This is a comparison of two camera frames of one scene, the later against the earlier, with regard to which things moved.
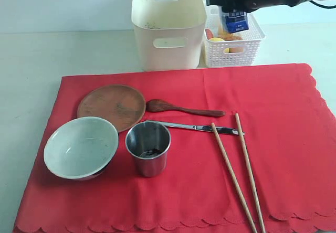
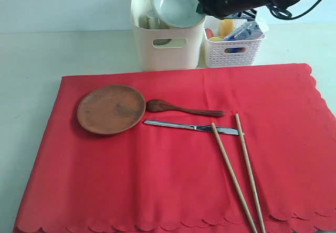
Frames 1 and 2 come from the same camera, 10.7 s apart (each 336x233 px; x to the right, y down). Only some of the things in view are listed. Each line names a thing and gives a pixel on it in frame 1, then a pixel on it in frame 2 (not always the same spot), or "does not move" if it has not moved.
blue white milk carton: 231,22 -> 253,29
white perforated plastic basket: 219,53 does not move
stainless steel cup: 148,143 -> 154,22
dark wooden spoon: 155,105 does not move
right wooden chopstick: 242,141 does not move
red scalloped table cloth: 289,128 does not move
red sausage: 209,34 does not move
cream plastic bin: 168,19 does not move
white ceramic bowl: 81,148 -> 176,8
